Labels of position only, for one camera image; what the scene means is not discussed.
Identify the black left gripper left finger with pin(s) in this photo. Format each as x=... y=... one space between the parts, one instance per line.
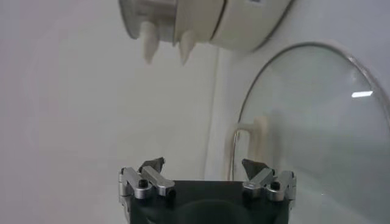
x=152 y=181

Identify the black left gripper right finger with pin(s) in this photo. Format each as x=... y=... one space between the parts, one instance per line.
x=262 y=179

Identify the round glass pot lid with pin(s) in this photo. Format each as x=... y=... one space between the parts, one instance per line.
x=304 y=128

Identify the white electric cooker base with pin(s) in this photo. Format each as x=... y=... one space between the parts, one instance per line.
x=243 y=24

